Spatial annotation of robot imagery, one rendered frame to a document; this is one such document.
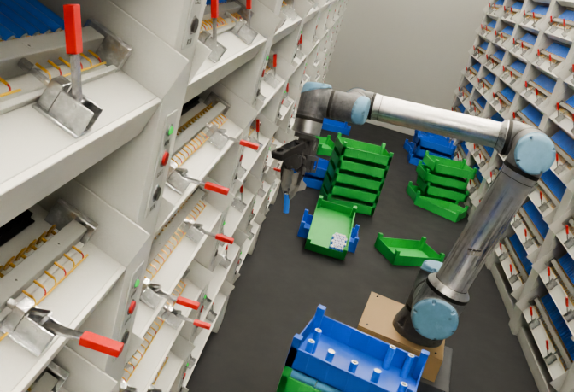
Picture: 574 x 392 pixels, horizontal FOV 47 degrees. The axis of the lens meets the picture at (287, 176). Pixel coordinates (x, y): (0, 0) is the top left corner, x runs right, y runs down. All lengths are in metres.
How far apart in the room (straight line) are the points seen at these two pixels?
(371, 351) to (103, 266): 1.13
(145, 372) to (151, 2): 0.75
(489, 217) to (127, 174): 1.56
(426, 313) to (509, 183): 0.49
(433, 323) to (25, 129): 1.87
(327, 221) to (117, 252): 2.68
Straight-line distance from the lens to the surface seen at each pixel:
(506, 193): 2.13
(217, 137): 1.23
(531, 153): 2.09
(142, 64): 0.69
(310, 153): 2.15
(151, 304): 1.07
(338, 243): 3.24
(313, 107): 2.11
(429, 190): 4.50
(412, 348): 2.43
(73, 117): 0.52
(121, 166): 0.73
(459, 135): 2.24
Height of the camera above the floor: 1.29
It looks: 18 degrees down
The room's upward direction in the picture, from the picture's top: 16 degrees clockwise
